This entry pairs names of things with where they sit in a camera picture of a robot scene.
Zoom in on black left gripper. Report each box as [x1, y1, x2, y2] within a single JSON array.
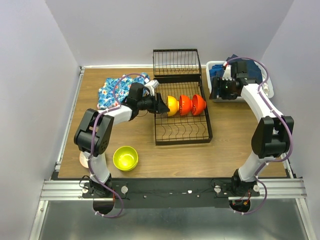
[[137, 92, 170, 114]]

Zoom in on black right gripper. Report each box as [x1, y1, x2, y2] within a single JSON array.
[[208, 76, 237, 100]]

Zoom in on yellow-orange bowl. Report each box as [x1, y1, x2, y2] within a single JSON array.
[[167, 95, 180, 117]]

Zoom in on orange-red bowl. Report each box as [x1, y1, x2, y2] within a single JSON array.
[[179, 95, 193, 116], [191, 94, 207, 116]]

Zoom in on black wire dish rack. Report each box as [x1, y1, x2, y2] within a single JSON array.
[[152, 48, 213, 146]]

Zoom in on lime green bowl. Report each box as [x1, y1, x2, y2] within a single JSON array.
[[114, 162, 138, 172], [112, 146, 139, 165]]

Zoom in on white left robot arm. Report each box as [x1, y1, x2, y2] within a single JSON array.
[[74, 80, 170, 198]]

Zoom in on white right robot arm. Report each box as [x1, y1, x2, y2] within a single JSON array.
[[206, 55, 294, 196]]

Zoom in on dark blue folded cloths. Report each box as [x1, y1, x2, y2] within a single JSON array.
[[206, 54, 263, 84]]

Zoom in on white rolled cloth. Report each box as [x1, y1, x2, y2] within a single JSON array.
[[261, 79, 274, 99]]

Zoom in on blue floral cloth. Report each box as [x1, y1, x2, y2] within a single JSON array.
[[97, 72, 150, 110]]

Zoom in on white and blue bowl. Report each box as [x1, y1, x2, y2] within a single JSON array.
[[79, 151, 90, 169]]

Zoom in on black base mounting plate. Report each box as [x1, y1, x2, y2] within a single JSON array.
[[81, 176, 260, 211]]

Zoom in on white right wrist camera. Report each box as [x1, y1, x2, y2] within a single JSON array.
[[222, 61, 233, 81]]

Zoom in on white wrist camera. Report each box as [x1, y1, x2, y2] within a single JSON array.
[[144, 79, 159, 96], [222, 61, 233, 81]]

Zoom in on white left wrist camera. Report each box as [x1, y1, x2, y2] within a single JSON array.
[[144, 79, 159, 96]]

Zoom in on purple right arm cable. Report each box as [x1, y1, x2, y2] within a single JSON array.
[[222, 56, 295, 216]]

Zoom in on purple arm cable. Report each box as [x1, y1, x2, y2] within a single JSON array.
[[87, 72, 151, 219], [222, 56, 295, 216]]

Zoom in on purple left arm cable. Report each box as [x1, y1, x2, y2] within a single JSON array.
[[87, 72, 151, 219]]

